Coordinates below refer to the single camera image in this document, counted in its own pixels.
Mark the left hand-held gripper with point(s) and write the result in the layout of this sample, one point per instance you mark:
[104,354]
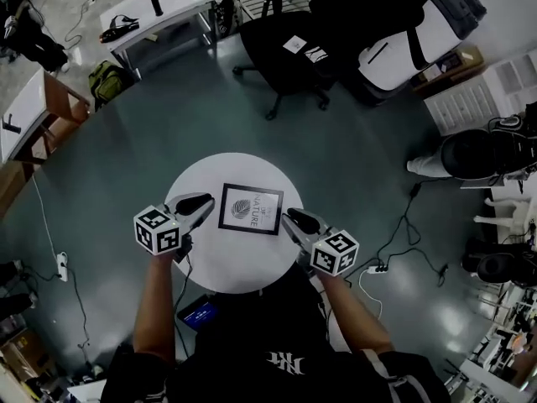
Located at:
[157,229]

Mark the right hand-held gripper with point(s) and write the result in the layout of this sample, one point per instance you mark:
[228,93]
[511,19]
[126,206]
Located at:
[335,252]

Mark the black picture frame leaf print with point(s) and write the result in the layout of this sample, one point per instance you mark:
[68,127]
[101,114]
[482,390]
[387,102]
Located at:
[268,208]

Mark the person's right forearm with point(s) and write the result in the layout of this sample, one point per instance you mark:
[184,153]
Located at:
[352,313]

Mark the person's left forearm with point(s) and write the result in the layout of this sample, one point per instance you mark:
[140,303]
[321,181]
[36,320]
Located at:
[155,309]

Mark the round white side table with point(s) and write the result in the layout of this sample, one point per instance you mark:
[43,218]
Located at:
[235,263]

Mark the white power strip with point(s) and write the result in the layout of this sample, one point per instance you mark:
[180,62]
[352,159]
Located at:
[62,267]
[376,269]

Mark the tablet with blue screen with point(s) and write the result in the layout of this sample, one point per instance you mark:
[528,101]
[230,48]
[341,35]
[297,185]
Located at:
[198,312]

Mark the person's black shirt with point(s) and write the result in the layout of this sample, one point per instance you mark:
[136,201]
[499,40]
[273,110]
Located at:
[268,363]

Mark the green backpack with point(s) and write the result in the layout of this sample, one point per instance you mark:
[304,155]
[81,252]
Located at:
[107,82]

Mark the black office chair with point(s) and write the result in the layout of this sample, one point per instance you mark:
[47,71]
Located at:
[289,57]

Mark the white appliance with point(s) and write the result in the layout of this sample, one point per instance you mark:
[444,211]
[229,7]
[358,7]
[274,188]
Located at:
[390,61]

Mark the white desk wooden sides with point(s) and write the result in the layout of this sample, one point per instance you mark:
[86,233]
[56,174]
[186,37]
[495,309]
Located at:
[25,107]

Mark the black swivel chair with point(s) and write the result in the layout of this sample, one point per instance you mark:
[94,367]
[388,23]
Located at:
[499,265]

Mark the small black tool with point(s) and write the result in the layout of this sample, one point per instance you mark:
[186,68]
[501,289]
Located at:
[10,125]

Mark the white drawer cabinet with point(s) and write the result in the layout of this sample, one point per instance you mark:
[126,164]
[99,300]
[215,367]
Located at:
[470,103]

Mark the white plastic stool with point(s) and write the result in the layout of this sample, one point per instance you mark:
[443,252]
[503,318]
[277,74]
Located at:
[509,214]

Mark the cardboard box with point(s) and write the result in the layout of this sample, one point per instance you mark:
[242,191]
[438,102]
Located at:
[453,63]

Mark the brown cardboard boxes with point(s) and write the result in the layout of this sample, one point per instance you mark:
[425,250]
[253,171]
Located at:
[23,357]

